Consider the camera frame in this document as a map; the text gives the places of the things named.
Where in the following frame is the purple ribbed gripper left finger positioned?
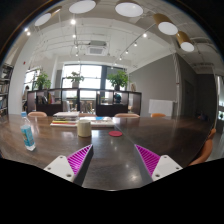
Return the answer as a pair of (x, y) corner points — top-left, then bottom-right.
(44, 144), (93, 186)

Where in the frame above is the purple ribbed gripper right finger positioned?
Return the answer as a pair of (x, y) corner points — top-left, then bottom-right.
(134, 144), (182, 182)

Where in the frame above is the clear plastic water bottle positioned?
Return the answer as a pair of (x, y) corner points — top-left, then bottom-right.
(20, 112), (36, 151)

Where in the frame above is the stack of books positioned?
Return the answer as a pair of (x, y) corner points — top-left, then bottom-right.
(51, 112), (79, 127)

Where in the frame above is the large colourful flat book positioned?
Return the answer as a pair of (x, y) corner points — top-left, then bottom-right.
(81, 117), (114, 127)

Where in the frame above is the orange chair back far right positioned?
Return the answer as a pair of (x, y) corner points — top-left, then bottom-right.
(151, 113), (166, 118)

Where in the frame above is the red round coaster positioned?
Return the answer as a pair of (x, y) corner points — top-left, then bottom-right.
(109, 131), (122, 137)

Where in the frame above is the orange chair at right edge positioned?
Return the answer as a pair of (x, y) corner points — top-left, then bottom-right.
(189, 128), (216, 166)

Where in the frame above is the white radiator panel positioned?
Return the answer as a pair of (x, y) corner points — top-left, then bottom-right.
(149, 99), (173, 116)

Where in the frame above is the middle tan chair back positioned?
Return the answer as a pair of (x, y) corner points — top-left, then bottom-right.
(115, 113), (140, 118)

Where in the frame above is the tan chair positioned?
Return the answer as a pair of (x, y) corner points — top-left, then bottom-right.
(28, 111), (47, 117)
(115, 113), (140, 118)

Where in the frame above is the left tan chair back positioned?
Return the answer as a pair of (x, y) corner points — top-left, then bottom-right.
(28, 111), (47, 117)

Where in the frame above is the dark wooden shelf unit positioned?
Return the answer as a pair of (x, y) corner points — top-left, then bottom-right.
(27, 88), (142, 117)

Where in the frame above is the middle potted green plant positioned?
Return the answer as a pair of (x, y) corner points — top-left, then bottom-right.
(67, 72), (84, 88)

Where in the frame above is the potted green plant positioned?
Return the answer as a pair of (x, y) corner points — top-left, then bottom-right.
(34, 71), (51, 90)
(106, 70), (128, 91)
(67, 72), (84, 88)

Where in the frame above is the left potted green plant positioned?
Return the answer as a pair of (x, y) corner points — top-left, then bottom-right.
(34, 71), (51, 90)

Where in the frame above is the right potted green plant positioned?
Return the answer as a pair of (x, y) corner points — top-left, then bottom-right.
(106, 70), (128, 91)

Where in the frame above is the ceiling air conditioner unit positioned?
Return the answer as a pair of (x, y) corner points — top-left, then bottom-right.
(86, 40), (108, 56)

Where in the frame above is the gold pendant lamp far right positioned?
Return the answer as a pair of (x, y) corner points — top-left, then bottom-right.
(176, 31), (194, 52)

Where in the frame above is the gold pendant lamp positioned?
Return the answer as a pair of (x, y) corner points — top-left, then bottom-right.
(176, 31), (194, 52)
(153, 13), (178, 35)

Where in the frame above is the round pendant lamp far left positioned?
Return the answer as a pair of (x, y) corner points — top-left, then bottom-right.
(34, 6), (61, 27)

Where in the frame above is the round pendant lamp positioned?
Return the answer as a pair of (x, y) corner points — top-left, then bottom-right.
(69, 0), (96, 14)
(115, 0), (143, 18)
(34, 6), (61, 27)

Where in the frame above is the round pendant lamp centre right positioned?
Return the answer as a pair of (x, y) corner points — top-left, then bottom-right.
(115, 0), (143, 18)

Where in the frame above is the round pendant lamp centre left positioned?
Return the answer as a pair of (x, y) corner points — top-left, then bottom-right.
(69, 0), (96, 14)

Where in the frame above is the bookshelf at left wall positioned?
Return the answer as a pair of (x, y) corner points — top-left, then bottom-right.
(0, 63), (14, 117)

